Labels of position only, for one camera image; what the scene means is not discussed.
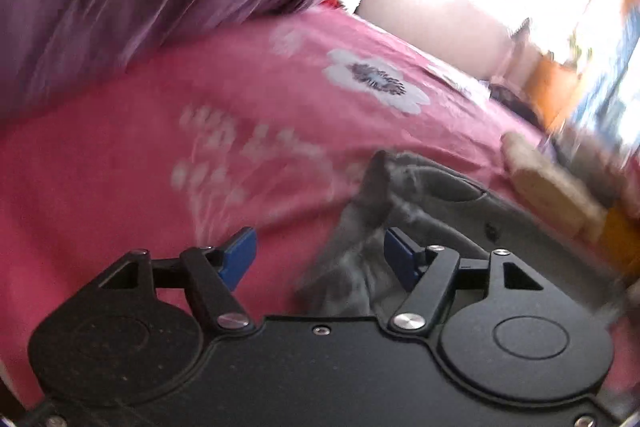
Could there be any grey sweatshirt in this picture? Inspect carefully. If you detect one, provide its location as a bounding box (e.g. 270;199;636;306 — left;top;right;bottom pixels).
297;150;626;324

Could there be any folded cream blanket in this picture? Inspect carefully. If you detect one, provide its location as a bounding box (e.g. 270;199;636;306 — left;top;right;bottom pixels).
501;131;606;244

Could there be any pink floral bed blanket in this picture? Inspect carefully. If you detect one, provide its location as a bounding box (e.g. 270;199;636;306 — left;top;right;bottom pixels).
1;8;540;406

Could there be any yellow folded garment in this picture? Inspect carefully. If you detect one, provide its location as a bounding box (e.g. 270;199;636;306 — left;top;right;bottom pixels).
599;202;640;281

